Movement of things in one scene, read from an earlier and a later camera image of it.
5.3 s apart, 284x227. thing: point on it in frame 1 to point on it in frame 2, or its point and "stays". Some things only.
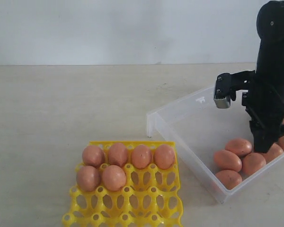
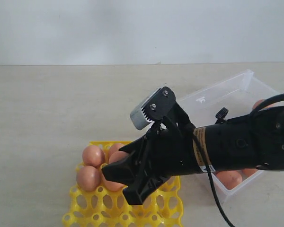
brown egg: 88,178 stays
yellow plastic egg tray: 151,197 stays
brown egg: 93,156 stays
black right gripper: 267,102 to 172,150
